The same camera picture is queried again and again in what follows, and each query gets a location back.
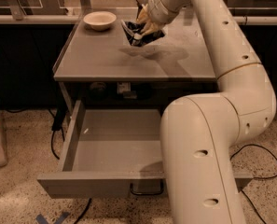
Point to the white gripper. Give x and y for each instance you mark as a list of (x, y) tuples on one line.
[(159, 10)]

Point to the blue chip bag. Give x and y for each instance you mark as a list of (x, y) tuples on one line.
[(135, 36)]

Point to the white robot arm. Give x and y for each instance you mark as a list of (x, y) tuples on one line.
[(196, 131)]

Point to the grey cabinet with top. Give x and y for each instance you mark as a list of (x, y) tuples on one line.
[(179, 58)]

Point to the open grey top drawer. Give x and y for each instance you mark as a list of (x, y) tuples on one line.
[(105, 151)]

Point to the white ceramic bowl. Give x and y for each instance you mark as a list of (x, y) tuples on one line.
[(100, 20)]

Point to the black power adapter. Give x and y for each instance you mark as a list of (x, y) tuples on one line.
[(58, 119)]

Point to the metal drawer handle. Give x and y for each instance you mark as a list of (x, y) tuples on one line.
[(147, 188)]

